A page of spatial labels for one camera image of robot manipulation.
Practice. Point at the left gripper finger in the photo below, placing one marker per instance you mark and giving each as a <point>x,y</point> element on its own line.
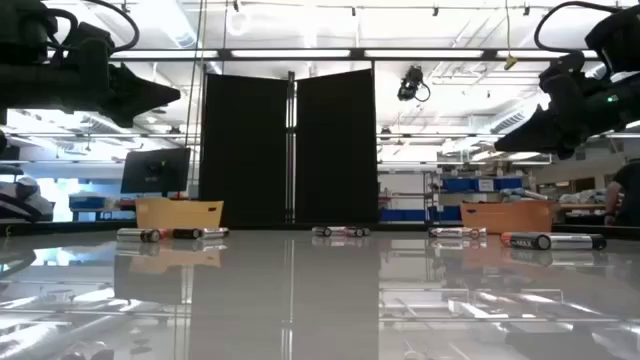
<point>145,97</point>

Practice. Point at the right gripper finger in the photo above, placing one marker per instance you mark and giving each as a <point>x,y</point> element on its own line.
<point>535,135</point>

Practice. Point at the batteries pair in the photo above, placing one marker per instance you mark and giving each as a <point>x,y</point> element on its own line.
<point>359,232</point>

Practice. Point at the blue storage bin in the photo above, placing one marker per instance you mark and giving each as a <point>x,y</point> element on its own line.
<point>447,214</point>
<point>457,184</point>
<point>509,183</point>
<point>87,202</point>
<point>400,215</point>

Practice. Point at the grey rolled tube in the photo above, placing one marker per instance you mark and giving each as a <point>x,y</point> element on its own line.
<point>522,193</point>

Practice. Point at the black computer monitor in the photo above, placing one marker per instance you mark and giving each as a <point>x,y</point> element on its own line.
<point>155,170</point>

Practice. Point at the yellow hanging tag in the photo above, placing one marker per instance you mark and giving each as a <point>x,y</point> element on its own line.
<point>510,62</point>

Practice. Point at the right cardboard box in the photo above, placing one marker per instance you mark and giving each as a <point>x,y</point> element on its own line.
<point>505,217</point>

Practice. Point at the person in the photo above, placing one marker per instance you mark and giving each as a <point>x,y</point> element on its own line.
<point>27,192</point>
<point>627,195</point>

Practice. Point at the black folding screen panel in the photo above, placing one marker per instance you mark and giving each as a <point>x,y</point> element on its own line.
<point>336,150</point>
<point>245,150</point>

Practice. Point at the yellow plastic bin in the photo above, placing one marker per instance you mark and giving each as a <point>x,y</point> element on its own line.
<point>175,214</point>

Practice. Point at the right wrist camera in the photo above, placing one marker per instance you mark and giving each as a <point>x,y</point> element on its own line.
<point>562,67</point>

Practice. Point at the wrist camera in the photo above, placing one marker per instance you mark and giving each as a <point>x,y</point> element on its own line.
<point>562,67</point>
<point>92,47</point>

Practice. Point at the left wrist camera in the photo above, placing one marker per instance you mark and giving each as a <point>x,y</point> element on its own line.
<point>92,47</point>

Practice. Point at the black overhead camera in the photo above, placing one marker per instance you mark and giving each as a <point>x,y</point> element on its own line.
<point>411,82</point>

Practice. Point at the black table frame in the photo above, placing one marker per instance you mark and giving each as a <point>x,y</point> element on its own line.
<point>65,228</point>

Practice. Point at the black overhead frame bar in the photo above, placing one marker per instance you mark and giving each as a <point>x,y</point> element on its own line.
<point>357,54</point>

